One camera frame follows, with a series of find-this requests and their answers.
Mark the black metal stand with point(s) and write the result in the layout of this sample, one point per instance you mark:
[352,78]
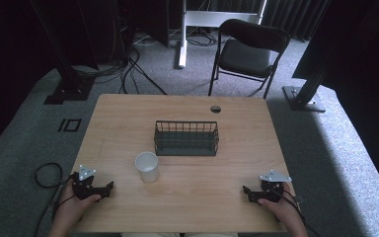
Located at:
[69,85]
[304,97]

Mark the dark curtain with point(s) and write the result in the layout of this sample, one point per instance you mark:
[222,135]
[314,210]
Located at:
[292,16]

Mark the round table grommet hole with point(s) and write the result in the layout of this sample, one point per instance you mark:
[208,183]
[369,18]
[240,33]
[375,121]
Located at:
[215,109]

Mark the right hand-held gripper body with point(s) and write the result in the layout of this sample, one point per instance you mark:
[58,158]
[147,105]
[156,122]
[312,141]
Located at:
[271,189]

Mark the white metal desk frame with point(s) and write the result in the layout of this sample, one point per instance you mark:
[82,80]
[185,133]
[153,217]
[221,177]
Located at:
[182,39]

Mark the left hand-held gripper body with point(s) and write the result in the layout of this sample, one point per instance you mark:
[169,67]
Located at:
[83,189]

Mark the person's right hand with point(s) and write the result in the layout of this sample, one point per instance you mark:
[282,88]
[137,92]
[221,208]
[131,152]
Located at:
[284,207]

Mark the black folding chair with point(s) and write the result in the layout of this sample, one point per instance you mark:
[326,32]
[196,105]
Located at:
[245,57]

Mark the person's left hand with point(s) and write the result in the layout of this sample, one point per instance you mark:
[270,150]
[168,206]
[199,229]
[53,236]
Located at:
[70,209]

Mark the white cup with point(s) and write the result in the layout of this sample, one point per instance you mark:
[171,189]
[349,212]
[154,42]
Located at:
[147,166]

